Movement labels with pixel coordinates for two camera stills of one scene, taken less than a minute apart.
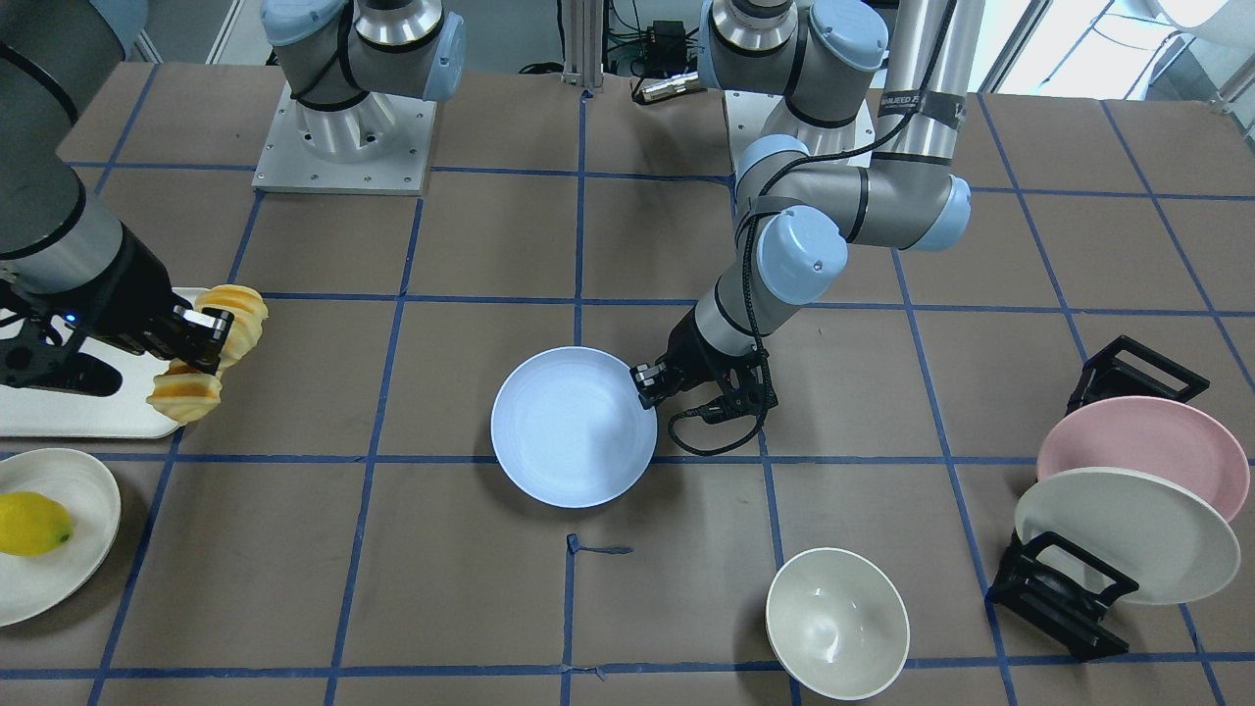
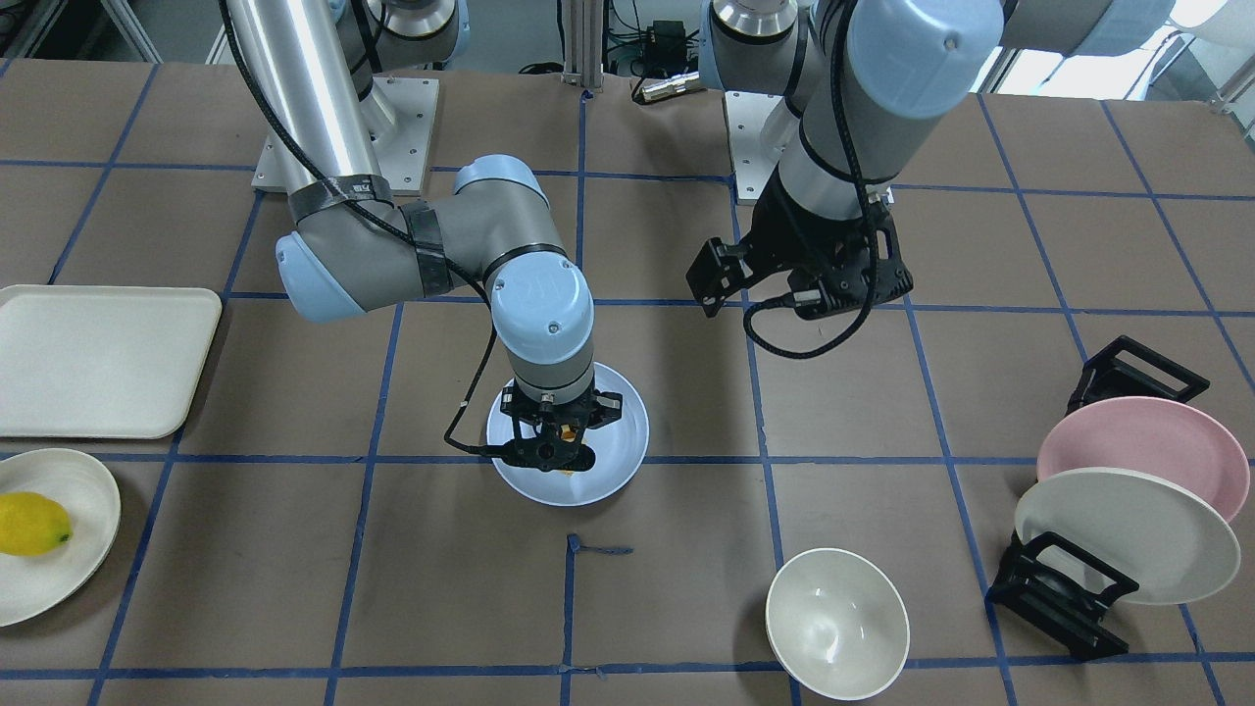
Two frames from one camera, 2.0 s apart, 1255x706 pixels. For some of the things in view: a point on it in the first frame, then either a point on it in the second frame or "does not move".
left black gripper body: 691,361 → 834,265
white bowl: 836,627 does not move
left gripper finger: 650,379 → 719,269
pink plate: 1165,436 does not move
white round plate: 32,585 does not move
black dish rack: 1054,586 does not move
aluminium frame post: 583,43 does not move
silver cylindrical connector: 677,84 does not move
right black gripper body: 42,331 → 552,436
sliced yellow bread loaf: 185,391 → 568,435
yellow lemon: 32,525 does not move
